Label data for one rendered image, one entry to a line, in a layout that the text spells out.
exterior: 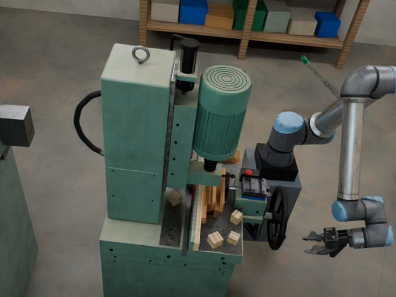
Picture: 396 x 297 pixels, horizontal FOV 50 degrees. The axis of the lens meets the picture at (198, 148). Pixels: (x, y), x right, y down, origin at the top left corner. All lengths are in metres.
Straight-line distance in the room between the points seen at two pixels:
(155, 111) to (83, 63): 2.88
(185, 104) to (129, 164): 0.33
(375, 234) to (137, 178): 1.05
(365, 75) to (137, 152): 0.98
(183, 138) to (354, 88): 0.75
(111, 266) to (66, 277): 0.74
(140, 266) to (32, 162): 1.58
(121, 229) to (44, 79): 2.44
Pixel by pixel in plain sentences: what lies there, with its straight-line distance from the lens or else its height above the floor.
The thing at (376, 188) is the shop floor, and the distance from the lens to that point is 3.55.
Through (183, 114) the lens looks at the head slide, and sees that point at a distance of 1.45.
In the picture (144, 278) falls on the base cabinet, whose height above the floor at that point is 0.54.
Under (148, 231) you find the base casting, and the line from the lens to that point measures 1.83.
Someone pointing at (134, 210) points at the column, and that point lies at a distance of 1.80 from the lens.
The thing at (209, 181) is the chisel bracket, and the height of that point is 1.03.
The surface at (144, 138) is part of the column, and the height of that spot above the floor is 1.29.
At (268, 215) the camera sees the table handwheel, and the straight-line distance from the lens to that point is 1.94.
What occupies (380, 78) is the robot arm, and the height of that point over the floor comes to 1.39.
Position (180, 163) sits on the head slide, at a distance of 1.61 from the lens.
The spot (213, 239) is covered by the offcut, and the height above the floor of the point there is 0.94.
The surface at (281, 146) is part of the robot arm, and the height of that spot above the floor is 0.78.
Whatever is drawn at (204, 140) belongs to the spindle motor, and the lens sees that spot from 1.52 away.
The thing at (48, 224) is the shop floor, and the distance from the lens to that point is 2.90.
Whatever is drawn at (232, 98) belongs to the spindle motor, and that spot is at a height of 1.49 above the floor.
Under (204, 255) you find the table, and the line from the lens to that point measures 1.70.
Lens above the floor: 2.30
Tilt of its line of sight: 43 degrees down
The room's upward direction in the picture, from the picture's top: 9 degrees clockwise
